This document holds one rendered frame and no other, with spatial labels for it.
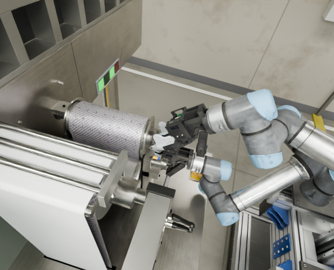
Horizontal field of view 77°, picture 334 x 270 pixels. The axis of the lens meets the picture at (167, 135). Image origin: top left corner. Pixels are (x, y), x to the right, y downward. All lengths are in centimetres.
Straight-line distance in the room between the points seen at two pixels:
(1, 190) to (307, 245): 128
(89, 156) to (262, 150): 39
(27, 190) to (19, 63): 37
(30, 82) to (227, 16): 268
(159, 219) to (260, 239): 154
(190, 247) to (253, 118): 58
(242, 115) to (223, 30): 266
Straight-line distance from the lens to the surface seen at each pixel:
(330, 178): 127
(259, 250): 182
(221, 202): 86
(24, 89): 69
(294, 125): 65
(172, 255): 90
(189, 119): 58
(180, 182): 103
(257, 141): 54
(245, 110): 51
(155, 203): 36
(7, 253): 93
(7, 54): 69
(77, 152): 44
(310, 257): 134
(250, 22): 309
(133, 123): 66
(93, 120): 69
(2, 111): 66
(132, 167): 65
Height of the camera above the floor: 177
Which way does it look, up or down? 46 degrees down
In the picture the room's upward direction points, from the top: 10 degrees clockwise
